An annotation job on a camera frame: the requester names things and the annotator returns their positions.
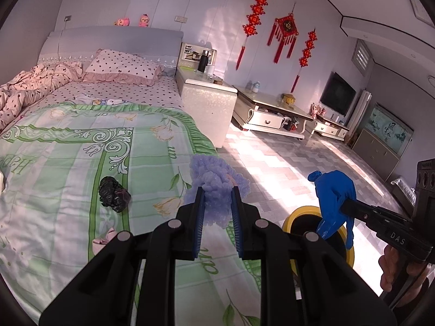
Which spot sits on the white nightstand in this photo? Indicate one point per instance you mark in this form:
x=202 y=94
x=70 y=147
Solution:
x=207 y=108

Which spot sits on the fish tank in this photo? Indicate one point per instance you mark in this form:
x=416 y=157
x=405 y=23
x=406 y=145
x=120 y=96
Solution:
x=387 y=129

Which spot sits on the pink dotted pillow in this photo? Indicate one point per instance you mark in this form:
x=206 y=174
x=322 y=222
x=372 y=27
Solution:
x=122 y=66

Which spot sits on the yellow toy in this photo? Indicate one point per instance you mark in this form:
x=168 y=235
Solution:
x=289 y=100

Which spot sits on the white coffee table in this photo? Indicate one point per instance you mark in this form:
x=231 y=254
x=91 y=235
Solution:
x=268 y=119

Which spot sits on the grey cabinet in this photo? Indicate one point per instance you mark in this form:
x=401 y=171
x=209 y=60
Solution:
x=373 y=152

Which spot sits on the purple fluffy cloth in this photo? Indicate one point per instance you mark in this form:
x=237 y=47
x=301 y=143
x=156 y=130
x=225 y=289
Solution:
x=217 y=190

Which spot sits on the blue rubber glove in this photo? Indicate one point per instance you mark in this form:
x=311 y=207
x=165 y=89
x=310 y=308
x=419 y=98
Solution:
x=334 y=190

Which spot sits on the pink plush toy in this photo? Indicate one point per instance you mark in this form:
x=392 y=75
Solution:
x=121 y=22
x=144 y=21

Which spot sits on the small clear bottle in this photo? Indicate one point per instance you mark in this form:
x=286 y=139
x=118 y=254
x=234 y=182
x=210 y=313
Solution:
x=257 y=86

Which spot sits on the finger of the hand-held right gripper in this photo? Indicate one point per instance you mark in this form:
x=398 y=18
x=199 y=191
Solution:
x=362 y=224
x=370 y=211

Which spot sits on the wall switch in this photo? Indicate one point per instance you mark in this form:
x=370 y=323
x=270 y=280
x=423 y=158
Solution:
x=181 y=19

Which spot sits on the person's right forearm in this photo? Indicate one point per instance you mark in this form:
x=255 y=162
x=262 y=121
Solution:
x=421 y=297

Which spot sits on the black thermos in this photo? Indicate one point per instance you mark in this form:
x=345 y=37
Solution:
x=203 y=61

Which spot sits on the grey bed headboard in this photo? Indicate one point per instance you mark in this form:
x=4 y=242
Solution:
x=119 y=39

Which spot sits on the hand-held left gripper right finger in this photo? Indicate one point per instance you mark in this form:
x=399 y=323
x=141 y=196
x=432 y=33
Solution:
x=238 y=220

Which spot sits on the green floral blanket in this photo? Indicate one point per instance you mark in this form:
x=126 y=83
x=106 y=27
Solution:
x=68 y=163

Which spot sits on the white television stand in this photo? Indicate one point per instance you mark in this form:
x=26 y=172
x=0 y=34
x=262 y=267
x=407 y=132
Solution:
x=326 y=129

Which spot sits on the black plastic bag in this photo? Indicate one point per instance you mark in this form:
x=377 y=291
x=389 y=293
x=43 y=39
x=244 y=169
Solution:
x=112 y=193

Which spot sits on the pink figurine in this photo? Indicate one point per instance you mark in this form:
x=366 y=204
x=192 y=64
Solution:
x=317 y=110

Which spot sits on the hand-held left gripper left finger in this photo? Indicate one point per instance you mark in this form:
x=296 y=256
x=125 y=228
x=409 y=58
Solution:
x=200 y=220

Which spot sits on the person's right hand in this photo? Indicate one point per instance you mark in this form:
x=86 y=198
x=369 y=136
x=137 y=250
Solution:
x=387 y=268

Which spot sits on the dotted bed sheet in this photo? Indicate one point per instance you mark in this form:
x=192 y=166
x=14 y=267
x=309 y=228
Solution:
x=142 y=95

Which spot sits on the yellow trash bin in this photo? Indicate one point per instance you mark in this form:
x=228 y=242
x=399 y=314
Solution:
x=292 y=219

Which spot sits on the black television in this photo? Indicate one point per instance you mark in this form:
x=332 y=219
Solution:
x=338 y=93

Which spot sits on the silver wrapped bundle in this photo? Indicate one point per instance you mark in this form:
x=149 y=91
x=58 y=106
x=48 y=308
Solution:
x=404 y=190

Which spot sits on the pink dotted quilt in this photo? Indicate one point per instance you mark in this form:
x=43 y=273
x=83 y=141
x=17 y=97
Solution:
x=27 y=88

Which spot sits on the large red knot decoration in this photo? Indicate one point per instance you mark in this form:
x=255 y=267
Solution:
x=286 y=26

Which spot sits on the white cup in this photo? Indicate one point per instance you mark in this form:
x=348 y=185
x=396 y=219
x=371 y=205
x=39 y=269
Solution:
x=211 y=70

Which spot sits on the pink cloth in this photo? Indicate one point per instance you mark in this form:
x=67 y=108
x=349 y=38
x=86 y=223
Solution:
x=107 y=236

